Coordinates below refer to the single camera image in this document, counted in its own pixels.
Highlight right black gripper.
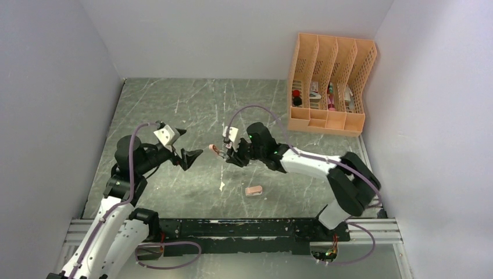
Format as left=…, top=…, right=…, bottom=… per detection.
left=226, top=137, right=265, bottom=167

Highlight pink stapler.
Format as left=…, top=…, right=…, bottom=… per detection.
left=245, top=185, right=263, bottom=196
left=208, top=144, right=227, bottom=160

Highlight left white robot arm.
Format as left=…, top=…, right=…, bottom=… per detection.
left=47, top=122, right=203, bottom=278

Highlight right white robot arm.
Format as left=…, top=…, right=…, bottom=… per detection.
left=223, top=122, right=381, bottom=241

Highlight red black item in organizer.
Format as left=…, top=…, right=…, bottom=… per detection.
left=292, top=90, right=303, bottom=107

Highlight pink items in organizer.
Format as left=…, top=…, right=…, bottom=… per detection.
left=309, top=81, right=355, bottom=113

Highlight orange file organizer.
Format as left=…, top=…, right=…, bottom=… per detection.
left=287, top=33, right=377, bottom=137

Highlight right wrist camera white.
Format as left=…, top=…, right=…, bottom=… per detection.
left=222, top=127, right=240, bottom=152

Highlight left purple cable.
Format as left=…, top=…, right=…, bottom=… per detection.
left=67, top=121, right=202, bottom=279

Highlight purple cable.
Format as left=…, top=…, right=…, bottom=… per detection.
left=224, top=105, right=383, bottom=266
left=67, top=121, right=202, bottom=279

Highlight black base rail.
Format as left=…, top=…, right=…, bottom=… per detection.
left=144, top=217, right=350, bottom=256

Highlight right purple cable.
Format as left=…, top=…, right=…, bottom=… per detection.
left=224, top=105, right=383, bottom=266

